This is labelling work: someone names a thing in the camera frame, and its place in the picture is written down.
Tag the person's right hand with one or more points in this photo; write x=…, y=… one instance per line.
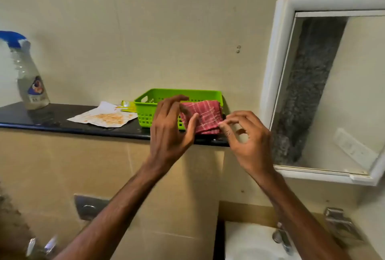
x=252, y=148

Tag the person's left hand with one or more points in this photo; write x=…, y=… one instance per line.
x=168, y=136

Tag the red checked cloth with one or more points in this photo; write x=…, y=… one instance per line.
x=207, y=115

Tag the white wash basin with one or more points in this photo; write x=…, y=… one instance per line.
x=249, y=241

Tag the white framed mirror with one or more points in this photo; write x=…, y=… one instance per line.
x=346, y=88

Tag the person's left forearm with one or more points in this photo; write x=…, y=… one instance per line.
x=120, y=211

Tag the person's right forearm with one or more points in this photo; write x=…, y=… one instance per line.
x=300, y=220

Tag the chrome basin faucet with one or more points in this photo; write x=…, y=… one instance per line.
x=282, y=237

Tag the green plastic basket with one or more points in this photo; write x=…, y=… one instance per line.
x=147, y=112

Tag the yellow packet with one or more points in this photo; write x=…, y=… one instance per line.
x=127, y=105

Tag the stained white paper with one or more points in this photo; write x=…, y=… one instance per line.
x=102, y=117

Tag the chrome flush plate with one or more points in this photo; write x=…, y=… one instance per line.
x=87, y=208

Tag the black stone shelf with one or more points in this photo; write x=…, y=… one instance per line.
x=45, y=115

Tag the clear spray bottle blue nozzle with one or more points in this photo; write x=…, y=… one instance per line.
x=30, y=82

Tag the chrome bidet sprayer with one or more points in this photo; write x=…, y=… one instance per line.
x=49, y=246

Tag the chrome wall soap holder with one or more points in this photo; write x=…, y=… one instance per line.
x=340, y=220

